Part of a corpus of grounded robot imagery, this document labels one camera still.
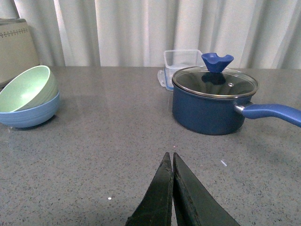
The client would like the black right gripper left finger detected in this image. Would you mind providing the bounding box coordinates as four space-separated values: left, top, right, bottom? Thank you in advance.
126 152 174 226

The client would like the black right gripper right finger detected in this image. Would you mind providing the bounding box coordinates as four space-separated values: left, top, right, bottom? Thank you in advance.
173 153 239 226

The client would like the green bowl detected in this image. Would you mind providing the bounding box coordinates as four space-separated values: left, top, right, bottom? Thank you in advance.
0 65 58 113

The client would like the blue bowl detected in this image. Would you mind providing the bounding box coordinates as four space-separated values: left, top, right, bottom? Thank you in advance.
0 92 60 128

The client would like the blue saucepan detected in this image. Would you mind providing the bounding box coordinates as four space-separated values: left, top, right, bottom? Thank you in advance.
172 92 301 135

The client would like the glass pot lid blue knob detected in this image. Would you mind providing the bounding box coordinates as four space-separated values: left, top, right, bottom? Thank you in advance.
172 53 258 99

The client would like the cream two-slot toaster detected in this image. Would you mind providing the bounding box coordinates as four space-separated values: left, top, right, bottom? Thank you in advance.
0 18 40 88

